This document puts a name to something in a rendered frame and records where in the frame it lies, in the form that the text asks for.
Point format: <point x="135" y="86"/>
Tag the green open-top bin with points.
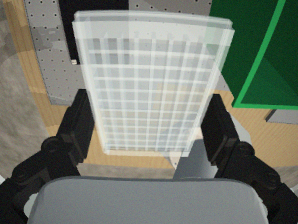
<point x="272" y="79"/>

